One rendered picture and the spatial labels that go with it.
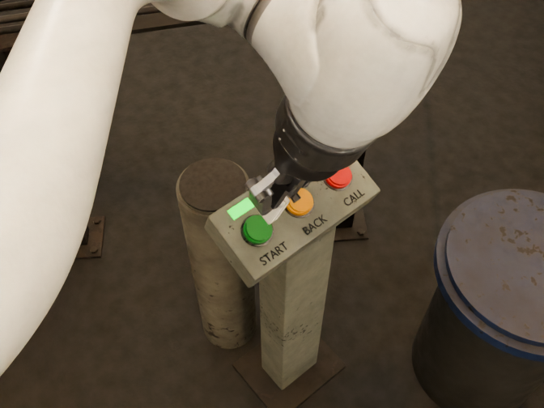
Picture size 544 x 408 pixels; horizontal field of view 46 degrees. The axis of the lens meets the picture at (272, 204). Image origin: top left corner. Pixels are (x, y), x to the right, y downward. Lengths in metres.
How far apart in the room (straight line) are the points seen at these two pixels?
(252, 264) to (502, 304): 0.42
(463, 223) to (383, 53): 0.74
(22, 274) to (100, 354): 1.24
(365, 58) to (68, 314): 1.22
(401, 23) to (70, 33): 0.20
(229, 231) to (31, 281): 0.62
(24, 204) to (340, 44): 0.25
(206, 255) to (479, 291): 0.45
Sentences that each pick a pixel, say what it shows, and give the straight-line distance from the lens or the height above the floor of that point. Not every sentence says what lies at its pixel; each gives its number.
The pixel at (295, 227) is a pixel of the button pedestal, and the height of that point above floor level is 0.59.
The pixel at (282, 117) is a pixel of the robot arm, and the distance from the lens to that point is 0.56.
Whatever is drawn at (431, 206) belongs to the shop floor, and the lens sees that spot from 1.69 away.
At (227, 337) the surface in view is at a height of 0.07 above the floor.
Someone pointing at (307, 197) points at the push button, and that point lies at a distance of 0.89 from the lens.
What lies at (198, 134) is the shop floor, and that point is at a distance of 1.81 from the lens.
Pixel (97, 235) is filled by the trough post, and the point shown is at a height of 0.01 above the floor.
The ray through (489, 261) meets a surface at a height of 0.43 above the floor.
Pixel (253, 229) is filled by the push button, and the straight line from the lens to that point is 0.86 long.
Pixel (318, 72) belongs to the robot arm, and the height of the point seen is 1.02.
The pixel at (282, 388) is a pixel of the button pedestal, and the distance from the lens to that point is 1.39.
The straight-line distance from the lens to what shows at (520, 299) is 1.08.
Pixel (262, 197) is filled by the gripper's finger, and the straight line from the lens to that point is 0.64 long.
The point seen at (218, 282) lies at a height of 0.30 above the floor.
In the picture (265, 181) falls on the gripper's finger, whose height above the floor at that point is 0.82.
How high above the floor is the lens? 1.32
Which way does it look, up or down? 54 degrees down
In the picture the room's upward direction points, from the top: straight up
